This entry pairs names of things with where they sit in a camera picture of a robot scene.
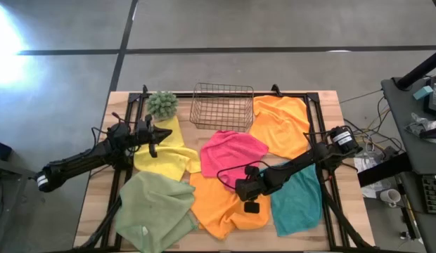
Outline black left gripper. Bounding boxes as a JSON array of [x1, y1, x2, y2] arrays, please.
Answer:
[[133, 118, 173, 158]]

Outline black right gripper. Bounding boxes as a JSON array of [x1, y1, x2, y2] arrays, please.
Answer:
[[235, 164, 267, 214]]

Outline teal microfiber towel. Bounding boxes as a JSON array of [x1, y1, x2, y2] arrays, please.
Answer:
[[259, 162, 323, 238]]

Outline orange microfiber towel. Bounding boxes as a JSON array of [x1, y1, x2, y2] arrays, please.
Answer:
[[188, 171, 272, 241], [248, 94, 311, 161]]

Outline pink microfiber towel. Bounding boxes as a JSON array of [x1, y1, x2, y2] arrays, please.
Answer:
[[199, 129, 269, 193]]

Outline yellow microfiber towel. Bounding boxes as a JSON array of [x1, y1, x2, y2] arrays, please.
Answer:
[[133, 115, 202, 182]]

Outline light green microfiber towel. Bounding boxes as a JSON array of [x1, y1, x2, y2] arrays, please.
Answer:
[[114, 170, 199, 253]]

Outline green artificial plant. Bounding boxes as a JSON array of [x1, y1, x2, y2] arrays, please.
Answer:
[[146, 90, 179, 121]]

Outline white paper bag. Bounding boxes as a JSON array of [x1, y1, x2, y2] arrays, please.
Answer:
[[353, 154, 384, 200]]

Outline black side table bar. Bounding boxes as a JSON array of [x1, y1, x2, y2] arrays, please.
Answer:
[[357, 151, 413, 188]]

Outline white mug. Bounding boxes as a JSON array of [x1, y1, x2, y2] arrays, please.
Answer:
[[379, 188, 402, 207]]

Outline grey metal stand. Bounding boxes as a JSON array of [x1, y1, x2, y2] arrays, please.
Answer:
[[0, 157, 38, 253]]

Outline black box with blue light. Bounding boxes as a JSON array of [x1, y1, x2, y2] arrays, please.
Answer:
[[0, 139, 13, 162]]

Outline grey side table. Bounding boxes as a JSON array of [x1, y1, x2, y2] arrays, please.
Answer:
[[380, 72, 436, 253]]

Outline crumpled plastic bag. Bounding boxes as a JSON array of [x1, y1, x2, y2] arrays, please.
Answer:
[[404, 112, 436, 147]]

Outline black keyboard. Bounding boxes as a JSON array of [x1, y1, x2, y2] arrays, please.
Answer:
[[421, 174, 436, 215]]

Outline small teal box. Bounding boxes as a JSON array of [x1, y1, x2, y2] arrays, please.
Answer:
[[413, 85, 434, 101]]

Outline black pole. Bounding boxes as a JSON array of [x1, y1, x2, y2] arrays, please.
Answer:
[[395, 47, 436, 91]]

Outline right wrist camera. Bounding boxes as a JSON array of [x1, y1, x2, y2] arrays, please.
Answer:
[[236, 179, 252, 200]]

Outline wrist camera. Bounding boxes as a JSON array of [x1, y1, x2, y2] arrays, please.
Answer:
[[136, 123, 150, 141], [236, 179, 252, 200]]

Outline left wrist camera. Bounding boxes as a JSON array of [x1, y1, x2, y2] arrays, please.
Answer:
[[136, 123, 150, 141]]

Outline black wire basket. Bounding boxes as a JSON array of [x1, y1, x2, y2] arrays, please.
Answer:
[[188, 82, 255, 134]]

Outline black aluminium table frame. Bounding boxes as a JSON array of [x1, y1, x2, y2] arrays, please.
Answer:
[[75, 91, 377, 253]]

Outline tangled floor cables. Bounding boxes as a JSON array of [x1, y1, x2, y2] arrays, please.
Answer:
[[339, 89, 405, 166]]

